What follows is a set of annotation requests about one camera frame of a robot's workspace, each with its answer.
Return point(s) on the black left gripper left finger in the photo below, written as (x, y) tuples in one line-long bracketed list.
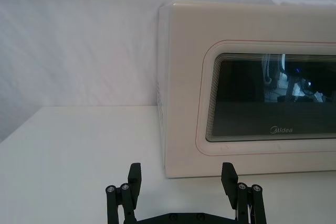
[(135, 182)]

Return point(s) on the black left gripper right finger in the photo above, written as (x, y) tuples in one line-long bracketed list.
[(229, 182)]

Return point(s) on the white table cloth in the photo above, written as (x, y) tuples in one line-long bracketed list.
[(65, 155)]

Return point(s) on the cream microwave oven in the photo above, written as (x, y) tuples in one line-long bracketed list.
[(183, 90)]

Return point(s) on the white curtain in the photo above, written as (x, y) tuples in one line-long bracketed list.
[(78, 51)]

